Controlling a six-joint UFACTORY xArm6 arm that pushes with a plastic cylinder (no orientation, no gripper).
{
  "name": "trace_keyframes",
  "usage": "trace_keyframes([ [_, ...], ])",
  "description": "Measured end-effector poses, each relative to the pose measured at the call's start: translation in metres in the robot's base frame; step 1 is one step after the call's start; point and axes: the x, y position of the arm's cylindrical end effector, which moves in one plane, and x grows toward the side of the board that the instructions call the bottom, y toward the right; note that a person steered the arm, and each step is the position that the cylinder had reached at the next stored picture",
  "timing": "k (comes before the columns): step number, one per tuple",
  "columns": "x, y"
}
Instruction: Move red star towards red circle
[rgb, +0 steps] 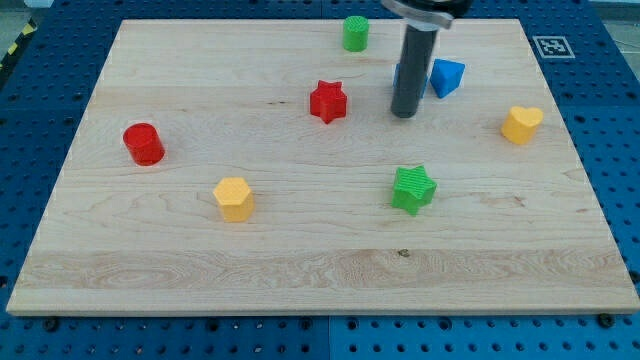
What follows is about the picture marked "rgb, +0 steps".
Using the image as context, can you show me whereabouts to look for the red cylinder block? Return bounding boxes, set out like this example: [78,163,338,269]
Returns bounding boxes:
[123,123,165,166]

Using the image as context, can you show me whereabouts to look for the green cylinder block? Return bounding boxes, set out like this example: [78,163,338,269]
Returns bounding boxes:
[342,15,369,52]

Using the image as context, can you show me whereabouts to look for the red star block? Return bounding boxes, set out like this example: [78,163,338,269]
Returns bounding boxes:
[310,80,348,124]

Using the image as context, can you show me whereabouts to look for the silver black robot arm flange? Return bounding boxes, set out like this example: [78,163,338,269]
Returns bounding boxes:
[380,0,473,31]

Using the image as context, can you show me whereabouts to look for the light wooden board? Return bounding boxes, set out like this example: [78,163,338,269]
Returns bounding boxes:
[7,19,639,316]

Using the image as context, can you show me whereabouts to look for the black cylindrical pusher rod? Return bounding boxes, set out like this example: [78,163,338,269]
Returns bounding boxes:
[390,25,438,118]

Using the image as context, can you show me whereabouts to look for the yellow heart block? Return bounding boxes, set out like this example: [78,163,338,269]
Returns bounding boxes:
[500,106,544,145]

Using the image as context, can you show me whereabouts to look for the black bolt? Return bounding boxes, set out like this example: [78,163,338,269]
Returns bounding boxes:
[42,317,60,333]
[597,313,616,329]

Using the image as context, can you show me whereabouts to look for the black bolt lower right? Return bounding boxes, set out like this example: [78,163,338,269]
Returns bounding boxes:
[597,313,616,329]

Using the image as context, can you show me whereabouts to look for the blue block behind rod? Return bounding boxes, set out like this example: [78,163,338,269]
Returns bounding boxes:
[392,63,429,99]

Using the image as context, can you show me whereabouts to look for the green star block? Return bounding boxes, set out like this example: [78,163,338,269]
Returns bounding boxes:
[391,165,437,216]

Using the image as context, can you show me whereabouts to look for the white fiducial marker tag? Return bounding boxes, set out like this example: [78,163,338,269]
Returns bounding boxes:
[533,35,575,59]

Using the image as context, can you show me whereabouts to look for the black bolt lower left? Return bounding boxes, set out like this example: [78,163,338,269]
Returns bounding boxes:
[42,317,60,333]

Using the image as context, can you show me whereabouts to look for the blue triangular block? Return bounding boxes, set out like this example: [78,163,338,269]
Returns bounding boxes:
[430,59,466,98]

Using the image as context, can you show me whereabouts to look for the yellow hexagon block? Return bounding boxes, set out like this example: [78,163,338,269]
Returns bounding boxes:
[213,177,255,222]

